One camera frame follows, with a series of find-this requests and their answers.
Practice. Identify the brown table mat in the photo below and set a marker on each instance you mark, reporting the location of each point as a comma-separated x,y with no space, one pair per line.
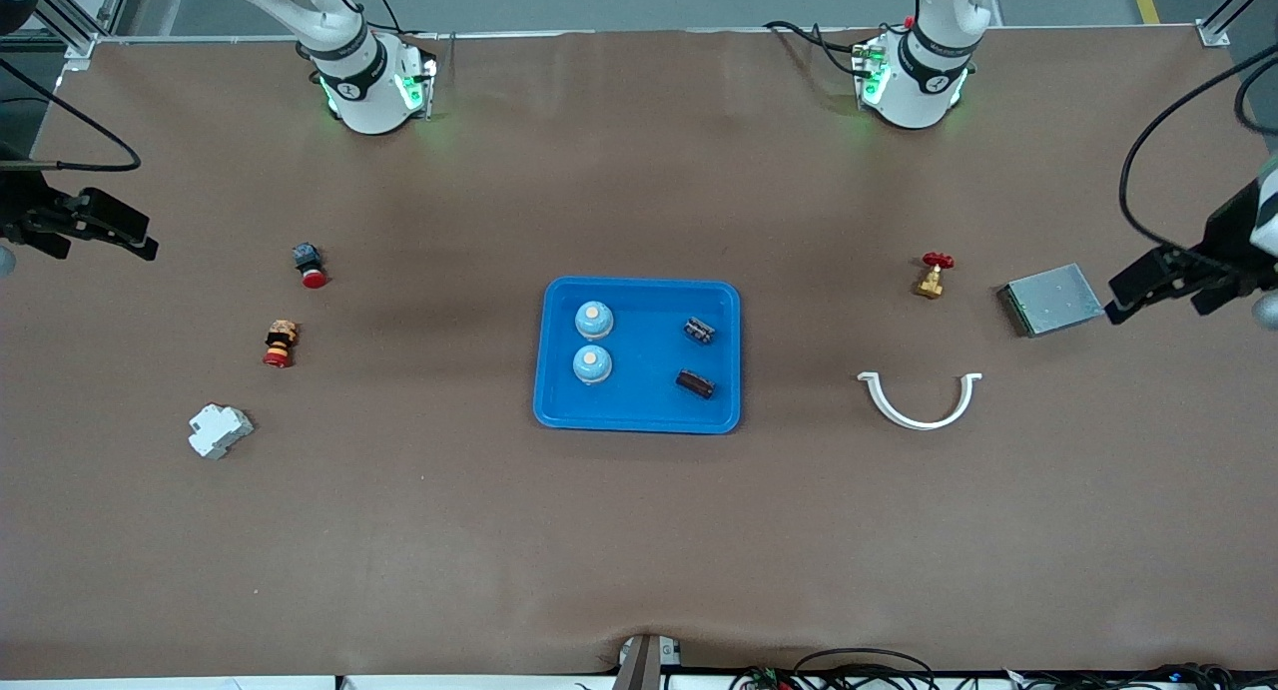
639,530

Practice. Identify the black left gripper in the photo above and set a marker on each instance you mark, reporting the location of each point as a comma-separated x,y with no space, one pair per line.
1229,237

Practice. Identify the blue plastic tray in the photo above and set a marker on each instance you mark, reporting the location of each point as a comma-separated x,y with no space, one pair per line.
644,410

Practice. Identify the blue dome bell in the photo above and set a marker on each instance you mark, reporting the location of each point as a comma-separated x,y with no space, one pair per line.
593,320
592,364

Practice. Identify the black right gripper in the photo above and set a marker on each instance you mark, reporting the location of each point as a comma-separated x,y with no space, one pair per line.
22,214

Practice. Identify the brown capacitor with white print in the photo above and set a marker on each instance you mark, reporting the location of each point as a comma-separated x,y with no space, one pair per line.
699,330

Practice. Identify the aluminium frame post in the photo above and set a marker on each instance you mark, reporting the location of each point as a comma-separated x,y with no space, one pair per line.
1213,36
80,43

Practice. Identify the white curved plastic clamp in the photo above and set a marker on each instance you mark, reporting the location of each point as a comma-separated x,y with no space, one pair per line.
889,407

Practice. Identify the white circuit breaker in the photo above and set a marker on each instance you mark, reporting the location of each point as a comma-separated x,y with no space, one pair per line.
220,430

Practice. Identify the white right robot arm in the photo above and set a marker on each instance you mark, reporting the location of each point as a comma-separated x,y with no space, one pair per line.
364,81

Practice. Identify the red emergency button black body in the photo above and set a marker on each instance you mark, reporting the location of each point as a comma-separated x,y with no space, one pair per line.
310,264

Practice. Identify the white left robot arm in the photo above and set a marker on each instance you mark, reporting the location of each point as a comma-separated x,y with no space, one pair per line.
914,71

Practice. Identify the grey base connector box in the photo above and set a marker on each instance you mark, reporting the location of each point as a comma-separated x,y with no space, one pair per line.
414,89
871,71

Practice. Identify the grey metal box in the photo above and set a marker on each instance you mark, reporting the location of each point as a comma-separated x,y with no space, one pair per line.
1050,301

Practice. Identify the red yellow push button switch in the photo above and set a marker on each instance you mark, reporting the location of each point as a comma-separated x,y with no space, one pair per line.
280,343

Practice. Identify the plain dark brown capacitor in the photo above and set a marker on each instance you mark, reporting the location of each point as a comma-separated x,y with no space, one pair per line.
695,383

